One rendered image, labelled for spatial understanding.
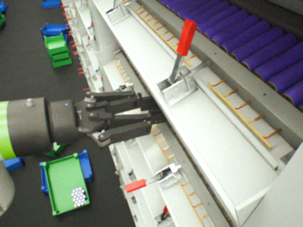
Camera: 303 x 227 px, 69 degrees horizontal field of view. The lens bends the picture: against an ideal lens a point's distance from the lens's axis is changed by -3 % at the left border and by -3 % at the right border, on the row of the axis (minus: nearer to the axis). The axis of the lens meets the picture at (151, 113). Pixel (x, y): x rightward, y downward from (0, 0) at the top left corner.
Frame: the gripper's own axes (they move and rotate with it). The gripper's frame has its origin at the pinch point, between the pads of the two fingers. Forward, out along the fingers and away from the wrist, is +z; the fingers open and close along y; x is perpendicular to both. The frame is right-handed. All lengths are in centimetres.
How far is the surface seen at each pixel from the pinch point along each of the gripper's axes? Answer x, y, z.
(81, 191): -93, -42, -15
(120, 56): -3.4, -28.9, -0.1
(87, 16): -8, -77, -2
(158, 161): -7.5, 7.0, -2.5
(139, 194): -46.7, -7.5, 3.3
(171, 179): -6.0, 12.1, -2.3
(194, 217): -6.9, 19.4, -1.5
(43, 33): -94, -277, -26
